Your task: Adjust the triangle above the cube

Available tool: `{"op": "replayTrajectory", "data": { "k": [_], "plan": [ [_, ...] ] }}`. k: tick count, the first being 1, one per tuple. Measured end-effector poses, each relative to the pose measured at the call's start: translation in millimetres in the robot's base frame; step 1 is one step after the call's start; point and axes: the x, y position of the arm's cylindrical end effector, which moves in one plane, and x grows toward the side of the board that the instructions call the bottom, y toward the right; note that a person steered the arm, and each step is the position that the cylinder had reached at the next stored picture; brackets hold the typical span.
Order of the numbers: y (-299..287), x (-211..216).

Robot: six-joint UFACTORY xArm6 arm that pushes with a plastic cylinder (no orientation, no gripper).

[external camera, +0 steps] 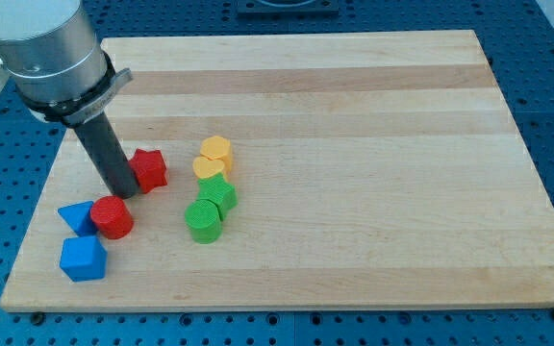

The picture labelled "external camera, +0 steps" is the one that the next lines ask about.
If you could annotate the wooden board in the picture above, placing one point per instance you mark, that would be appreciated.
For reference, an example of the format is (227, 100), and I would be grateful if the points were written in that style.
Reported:
(373, 171)

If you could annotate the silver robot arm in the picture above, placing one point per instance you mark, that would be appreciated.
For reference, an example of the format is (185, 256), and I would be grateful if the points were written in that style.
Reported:
(50, 49)

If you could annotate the green cylinder block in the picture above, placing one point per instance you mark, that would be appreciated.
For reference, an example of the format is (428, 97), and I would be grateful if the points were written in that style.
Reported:
(203, 221)

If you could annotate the blue cube block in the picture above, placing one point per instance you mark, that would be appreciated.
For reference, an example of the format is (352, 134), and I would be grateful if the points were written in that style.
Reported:
(83, 258)

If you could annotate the yellow heart block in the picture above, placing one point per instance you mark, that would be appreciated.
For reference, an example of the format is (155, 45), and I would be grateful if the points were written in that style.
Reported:
(205, 168)

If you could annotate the yellow hexagon block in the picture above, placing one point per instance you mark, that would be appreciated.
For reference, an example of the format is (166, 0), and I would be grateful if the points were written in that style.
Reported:
(218, 148)

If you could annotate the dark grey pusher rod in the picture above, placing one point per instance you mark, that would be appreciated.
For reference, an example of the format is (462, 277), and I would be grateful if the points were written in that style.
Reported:
(103, 148)

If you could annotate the red cylinder block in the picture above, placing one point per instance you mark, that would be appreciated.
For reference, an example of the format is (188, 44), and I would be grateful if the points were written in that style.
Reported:
(111, 217)

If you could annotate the red star block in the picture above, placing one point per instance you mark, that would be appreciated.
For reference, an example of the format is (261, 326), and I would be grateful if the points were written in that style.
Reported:
(149, 169)

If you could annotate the blue triangle block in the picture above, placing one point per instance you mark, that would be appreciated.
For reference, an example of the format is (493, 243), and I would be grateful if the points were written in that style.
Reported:
(77, 217)

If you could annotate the green star block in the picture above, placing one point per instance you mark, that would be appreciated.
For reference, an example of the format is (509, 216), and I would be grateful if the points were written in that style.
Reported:
(220, 192)

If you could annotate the black mounting plate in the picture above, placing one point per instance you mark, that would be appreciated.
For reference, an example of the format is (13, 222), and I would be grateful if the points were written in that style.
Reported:
(285, 7)

